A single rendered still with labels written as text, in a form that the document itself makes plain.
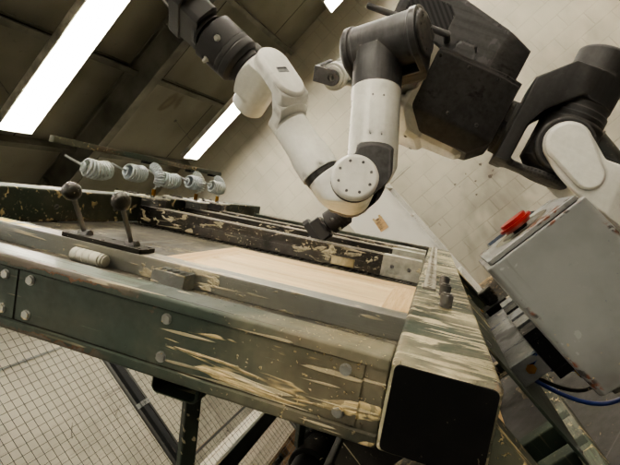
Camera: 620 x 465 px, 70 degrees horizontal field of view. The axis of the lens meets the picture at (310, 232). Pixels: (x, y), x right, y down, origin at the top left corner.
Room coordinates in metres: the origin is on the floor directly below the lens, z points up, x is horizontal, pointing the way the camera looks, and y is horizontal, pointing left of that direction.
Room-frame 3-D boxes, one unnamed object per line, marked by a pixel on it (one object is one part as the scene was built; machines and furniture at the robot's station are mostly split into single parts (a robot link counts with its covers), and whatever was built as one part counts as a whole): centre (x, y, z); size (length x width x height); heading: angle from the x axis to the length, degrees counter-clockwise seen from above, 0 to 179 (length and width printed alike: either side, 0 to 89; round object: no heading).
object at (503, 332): (0.97, -0.23, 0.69); 0.50 x 0.14 x 0.24; 167
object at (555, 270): (0.53, -0.19, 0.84); 0.12 x 0.12 x 0.18; 77
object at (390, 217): (5.09, -0.76, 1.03); 0.61 x 0.58 x 2.05; 163
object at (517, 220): (0.53, -0.19, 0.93); 0.04 x 0.04 x 0.02
